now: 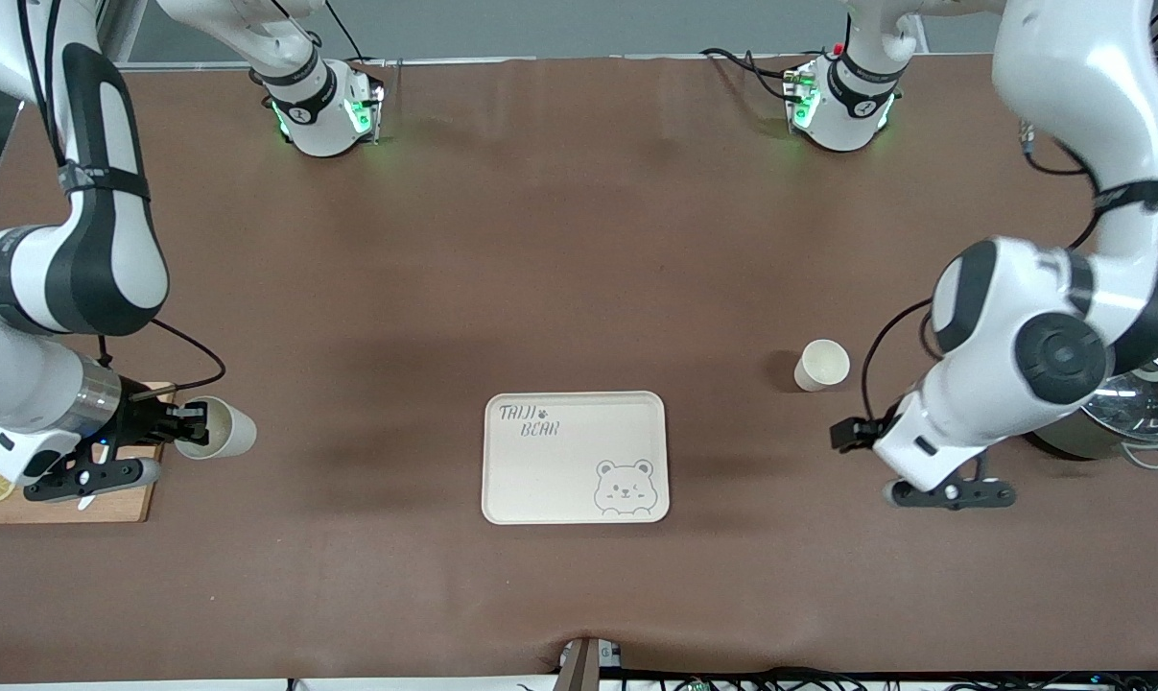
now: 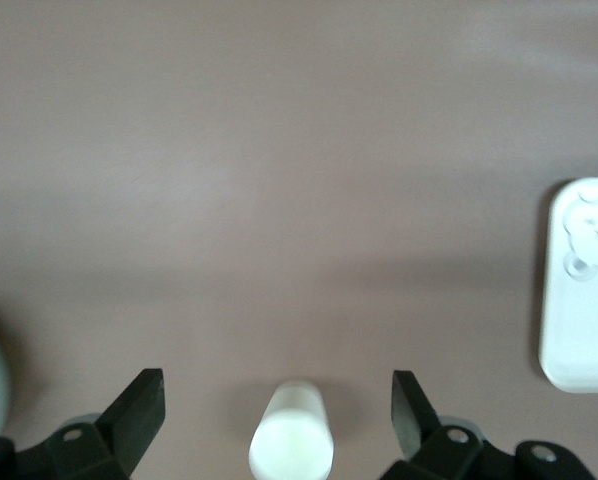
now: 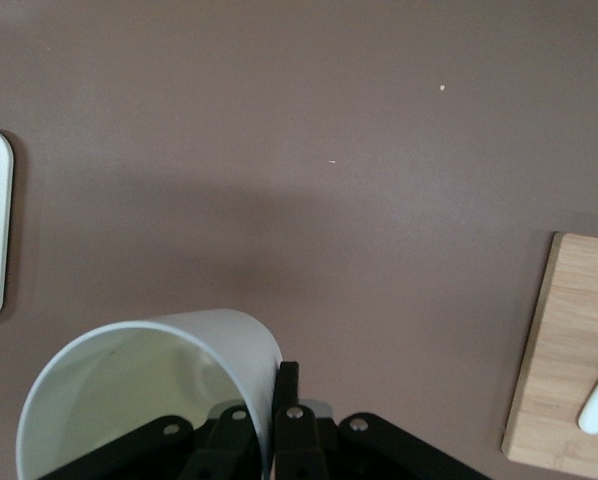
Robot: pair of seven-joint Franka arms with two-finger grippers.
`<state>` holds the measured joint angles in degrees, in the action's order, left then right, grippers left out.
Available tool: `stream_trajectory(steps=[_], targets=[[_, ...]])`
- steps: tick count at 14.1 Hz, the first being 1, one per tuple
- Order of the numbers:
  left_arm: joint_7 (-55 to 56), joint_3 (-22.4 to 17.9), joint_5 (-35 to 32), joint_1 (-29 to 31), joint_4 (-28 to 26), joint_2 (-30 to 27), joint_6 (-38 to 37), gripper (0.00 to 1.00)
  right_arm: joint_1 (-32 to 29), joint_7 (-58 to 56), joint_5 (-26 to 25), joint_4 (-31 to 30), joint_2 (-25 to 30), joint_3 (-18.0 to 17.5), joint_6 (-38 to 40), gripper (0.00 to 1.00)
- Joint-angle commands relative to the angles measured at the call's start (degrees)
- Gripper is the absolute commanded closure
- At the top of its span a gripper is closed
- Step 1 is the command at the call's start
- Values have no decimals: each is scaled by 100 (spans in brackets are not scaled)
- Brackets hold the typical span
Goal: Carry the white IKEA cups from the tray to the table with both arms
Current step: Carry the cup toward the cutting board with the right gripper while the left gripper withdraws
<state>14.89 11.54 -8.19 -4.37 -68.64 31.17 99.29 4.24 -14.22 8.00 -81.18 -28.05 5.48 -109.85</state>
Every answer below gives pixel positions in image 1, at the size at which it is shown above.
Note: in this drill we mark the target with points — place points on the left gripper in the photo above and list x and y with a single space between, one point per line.
848 435

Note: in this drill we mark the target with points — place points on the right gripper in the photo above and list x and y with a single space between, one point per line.
141 419

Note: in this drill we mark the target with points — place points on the white plastic cup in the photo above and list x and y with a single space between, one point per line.
823 363
233 432

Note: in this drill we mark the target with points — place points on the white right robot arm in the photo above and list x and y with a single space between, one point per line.
108 259

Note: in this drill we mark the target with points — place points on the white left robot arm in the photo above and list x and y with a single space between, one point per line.
1068 77

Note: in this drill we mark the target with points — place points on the bamboo cutting board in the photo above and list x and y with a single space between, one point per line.
108 509

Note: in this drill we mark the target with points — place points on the white plastic knife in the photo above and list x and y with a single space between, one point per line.
86 503

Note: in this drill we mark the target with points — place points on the grey-green cooking pot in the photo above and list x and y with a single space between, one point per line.
1077 443

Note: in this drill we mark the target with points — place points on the glass pot lid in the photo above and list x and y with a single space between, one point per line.
1145 408

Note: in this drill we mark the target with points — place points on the cream bear print tray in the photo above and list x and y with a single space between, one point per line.
559 480

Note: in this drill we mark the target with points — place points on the brown table cover mat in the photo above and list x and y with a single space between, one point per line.
540 240

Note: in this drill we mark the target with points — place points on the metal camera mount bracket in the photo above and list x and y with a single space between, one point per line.
578 667

